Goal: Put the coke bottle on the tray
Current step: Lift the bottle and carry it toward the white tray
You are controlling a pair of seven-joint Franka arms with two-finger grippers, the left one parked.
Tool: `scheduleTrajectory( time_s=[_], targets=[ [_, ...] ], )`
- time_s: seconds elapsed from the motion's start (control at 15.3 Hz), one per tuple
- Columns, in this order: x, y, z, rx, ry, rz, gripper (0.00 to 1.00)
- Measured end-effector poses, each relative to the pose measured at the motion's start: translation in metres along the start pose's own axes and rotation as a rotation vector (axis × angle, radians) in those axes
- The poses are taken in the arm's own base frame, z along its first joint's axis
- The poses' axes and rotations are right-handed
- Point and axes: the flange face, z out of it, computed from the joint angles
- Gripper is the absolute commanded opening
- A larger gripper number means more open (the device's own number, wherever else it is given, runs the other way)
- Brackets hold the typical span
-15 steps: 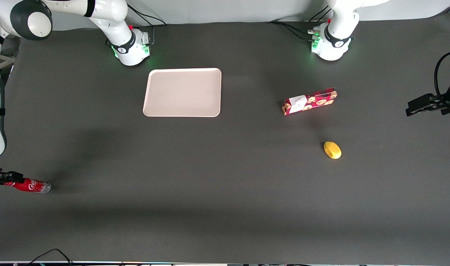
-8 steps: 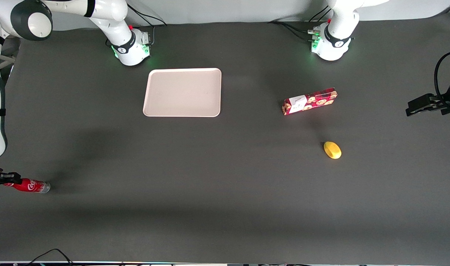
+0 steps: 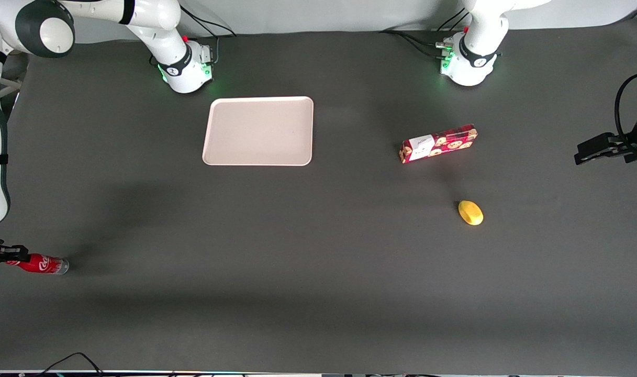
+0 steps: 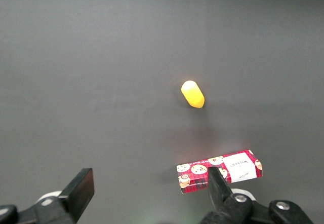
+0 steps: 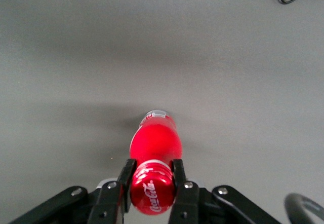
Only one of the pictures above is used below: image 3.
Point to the red cookie box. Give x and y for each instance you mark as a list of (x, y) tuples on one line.
[(438, 143)]

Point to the yellow lemon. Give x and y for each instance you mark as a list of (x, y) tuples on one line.
[(470, 212)]

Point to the red coke bottle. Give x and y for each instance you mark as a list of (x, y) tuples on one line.
[(43, 264)]

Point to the pale pink rectangular tray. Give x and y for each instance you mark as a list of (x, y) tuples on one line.
[(259, 131)]

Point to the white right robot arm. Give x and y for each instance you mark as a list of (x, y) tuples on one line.
[(161, 36)]

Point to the dark grey table cloth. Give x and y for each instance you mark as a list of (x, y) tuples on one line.
[(318, 262)]

